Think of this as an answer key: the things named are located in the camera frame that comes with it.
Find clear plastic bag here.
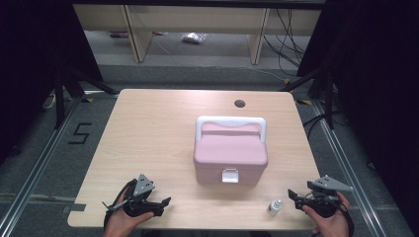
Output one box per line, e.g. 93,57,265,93
181,32,208,44

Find pink storage box white handle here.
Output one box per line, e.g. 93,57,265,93
193,115,269,186

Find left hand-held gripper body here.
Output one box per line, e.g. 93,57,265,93
102,173,156,218

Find black tripod stand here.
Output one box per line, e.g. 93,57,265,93
52,65,120,129
280,63,337,130

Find small white bottle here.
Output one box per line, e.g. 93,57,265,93
267,198,285,216

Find grey floor tape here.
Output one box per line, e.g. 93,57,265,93
61,202,87,214

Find hanging black cables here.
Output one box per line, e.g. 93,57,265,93
262,8,307,77

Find person's right hand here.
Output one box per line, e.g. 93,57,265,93
301,192,351,237

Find aluminium floor rail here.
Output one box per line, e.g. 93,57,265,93
0,97,83,237
310,100,386,237

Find person's left hand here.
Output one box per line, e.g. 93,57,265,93
104,188,155,237

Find black curtain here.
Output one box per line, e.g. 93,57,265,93
295,0,419,236
0,0,104,166

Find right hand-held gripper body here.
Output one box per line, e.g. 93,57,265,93
302,175,354,219

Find black floor cable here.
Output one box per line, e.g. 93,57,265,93
301,111,340,139

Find left hand-held gripper black cable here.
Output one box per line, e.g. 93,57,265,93
103,178,137,231

